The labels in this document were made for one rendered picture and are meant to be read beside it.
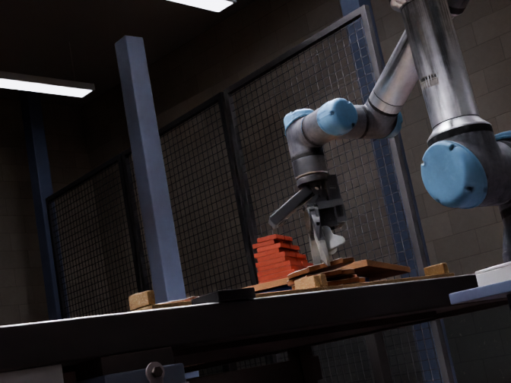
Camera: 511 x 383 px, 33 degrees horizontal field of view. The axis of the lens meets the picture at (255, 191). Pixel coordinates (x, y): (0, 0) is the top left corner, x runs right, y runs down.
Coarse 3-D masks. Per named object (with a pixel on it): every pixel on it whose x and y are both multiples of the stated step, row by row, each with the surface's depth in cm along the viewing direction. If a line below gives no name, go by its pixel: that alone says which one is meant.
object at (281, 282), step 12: (348, 264) 232; (360, 264) 231; (372, 264) 235; (384, 264) 247; (396, 264) 260; (360, 276) 256; (372, 276) 264; (384, 276) 271; (240, 288) 244; (264, 288) 241
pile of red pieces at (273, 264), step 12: (264, 240) 268; (276, 240) 268; (288, 240) 275; (264, 252) 267; (276, 252) 265; (288, 252) 267; (264, 264) 266; (276, 264) 264; (288, 264) 263; (300, 264) 271; (312, 264) 281; (264, 276) 265; (276, 276) 263
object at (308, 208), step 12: (300, 180) 188; (312, 180) 186; (324, 180) 189; (336, 180) 189; (324, 192) 188; (336, 192) 188; (312, 204) 186; (324, 204) 185; (336, 204) 186; (324, 216) 186; (336, 216) 185; (312, 228) 186; (336, 228) 191
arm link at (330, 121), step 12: (324, 108) 180; (336, 108) 179; (348, 108) 180; (360, 108) 186; (312, 120) 183; (324, 120) 180; (336, 120) 178; (348, 120) 180; (360, 120) 184; (312, 132) 184; (324, 132) 182; (336, 132) 180; (348, 132) 183; (360, 132) 185; (324, 144) 188
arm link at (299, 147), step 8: (296, 112) 190; (304, 112) 190; (288, 120) 190; (296, 120) 189; (288, 128) 190; (296, 128) 188; (288, 136) 191; (296, 136) 188; (288, 144) 191; (296, 144) 189; (304, 144) 188; (312, 144) 187; (296, 152) 189; (304, 152) 188; (312, 152) 188; (320, 152) 189
